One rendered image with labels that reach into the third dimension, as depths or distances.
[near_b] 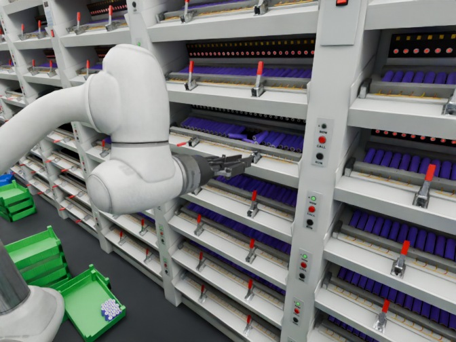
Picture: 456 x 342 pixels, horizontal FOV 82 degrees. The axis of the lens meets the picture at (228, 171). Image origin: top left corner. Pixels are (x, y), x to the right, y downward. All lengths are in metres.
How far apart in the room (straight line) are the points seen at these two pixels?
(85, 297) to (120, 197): 1.32
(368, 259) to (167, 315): 1.12
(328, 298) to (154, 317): 0.97
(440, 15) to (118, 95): 0.57
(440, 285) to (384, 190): 0.26
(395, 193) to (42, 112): 0.74
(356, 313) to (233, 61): 0.90
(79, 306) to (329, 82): 1.56
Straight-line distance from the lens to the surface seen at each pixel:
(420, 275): 0.84
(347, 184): 0.73
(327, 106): 0.68
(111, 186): 0.45
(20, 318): 1.08
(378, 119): 0.66
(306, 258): 0.86
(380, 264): 0.83
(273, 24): 0.74
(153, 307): 1.67
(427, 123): 0.66
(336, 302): 0.96
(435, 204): 0.73
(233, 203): 0.97
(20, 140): 0.58
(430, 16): 0.66
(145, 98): 0.46
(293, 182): 0.77
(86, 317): 1.69
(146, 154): 0.47
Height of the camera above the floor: 1.25
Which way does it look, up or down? 23 degrees down
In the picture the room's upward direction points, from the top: straight up
